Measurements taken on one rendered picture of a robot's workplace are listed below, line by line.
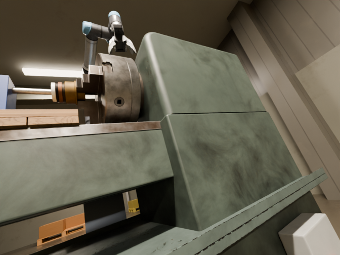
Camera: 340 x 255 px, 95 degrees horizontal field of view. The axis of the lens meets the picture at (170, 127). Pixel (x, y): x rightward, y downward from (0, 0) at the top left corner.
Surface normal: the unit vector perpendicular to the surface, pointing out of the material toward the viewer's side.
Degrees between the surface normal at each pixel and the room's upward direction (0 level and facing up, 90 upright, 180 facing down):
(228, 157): 90
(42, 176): 90
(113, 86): 114
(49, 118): 90
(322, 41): 90
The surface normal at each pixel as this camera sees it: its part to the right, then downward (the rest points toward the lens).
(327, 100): -0.89, 0.10
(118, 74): 0.48, -0.28
